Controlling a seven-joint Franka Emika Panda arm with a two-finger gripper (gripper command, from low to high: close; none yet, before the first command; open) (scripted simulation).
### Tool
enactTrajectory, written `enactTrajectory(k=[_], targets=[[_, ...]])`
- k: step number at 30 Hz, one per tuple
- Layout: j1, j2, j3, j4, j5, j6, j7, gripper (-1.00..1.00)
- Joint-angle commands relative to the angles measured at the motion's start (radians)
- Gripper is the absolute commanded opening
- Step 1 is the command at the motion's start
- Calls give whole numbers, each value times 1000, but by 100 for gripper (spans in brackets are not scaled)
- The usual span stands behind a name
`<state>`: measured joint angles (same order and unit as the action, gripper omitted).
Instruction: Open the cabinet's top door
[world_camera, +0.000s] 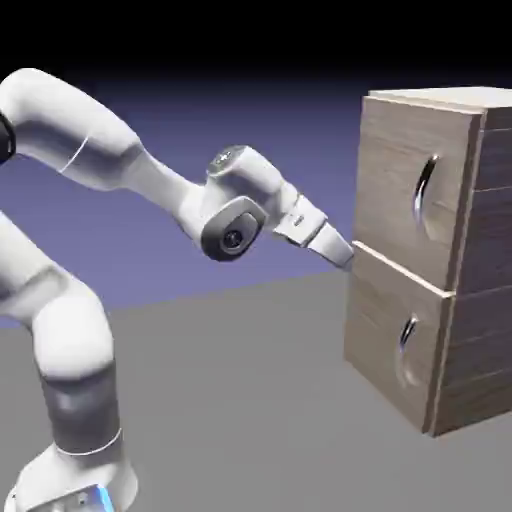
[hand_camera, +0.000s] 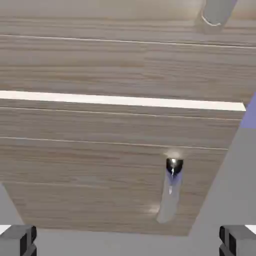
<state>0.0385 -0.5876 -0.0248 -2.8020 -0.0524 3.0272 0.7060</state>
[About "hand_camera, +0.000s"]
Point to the light wood cabinet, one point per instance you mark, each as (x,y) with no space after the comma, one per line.
(100,76)

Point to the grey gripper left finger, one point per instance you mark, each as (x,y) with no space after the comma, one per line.
(14,242)

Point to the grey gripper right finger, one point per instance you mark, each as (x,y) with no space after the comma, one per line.
(240,242)

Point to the light wood cabinet door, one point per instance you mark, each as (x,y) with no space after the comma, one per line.
(100,16)
(90,186)

